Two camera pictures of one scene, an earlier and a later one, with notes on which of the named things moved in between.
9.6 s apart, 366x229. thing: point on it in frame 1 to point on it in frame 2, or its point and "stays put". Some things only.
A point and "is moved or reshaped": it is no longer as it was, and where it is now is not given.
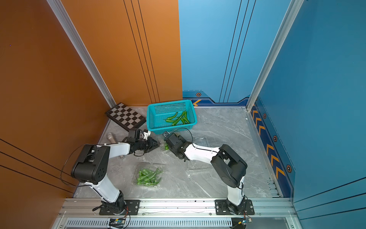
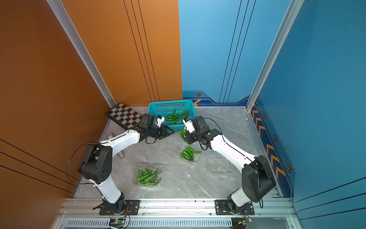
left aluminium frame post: (60, 10) stays put
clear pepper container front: (148, 174) stays put
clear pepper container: (164, 146) is moved or reshaped
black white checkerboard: (126, 117) stays put
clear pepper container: (197, 167) is moved or reshaped
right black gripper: (182, 139) to (189, 140)
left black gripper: (151, 143) to (165, 132)
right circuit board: (244, 221) stays put
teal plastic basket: (165, 117) stays put
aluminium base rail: (178, 213) stays put
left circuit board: (117, 223) stays put
